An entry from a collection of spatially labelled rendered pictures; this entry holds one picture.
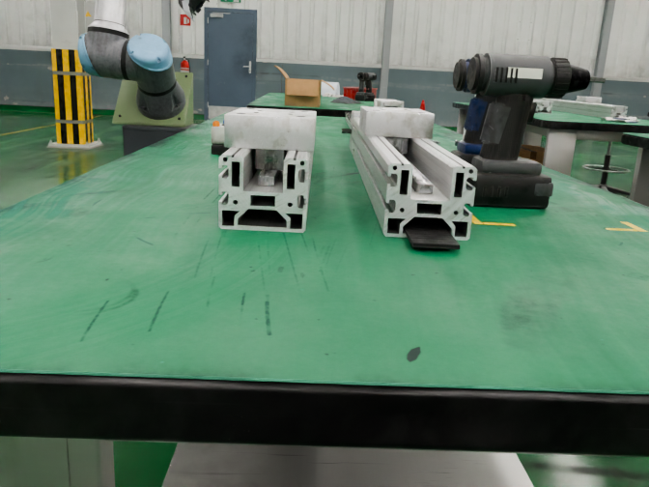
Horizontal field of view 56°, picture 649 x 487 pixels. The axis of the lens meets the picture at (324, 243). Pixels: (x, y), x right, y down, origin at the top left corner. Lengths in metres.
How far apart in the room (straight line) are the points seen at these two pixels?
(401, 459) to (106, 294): 0.91
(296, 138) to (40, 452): 0.44
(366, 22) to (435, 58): 1.50
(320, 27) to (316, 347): 12.08
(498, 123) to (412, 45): 11.69
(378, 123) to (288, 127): 0.28
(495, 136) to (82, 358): 0.70
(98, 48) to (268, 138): 1.23
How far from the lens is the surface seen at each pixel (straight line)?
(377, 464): 1.29
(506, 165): 0.94
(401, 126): 1.01
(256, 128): 0.76
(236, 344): 0.42
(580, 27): 13.50
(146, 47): 1.90
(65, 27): 7.80
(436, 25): 12.68
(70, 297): 0.52
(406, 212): 0.71
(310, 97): 3.61
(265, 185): 0.74
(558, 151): 3.82
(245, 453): 1.30
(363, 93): 4.93
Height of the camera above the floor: 0.95
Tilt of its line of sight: 15 degrees down
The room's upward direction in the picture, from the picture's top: 3 degrees clockwise
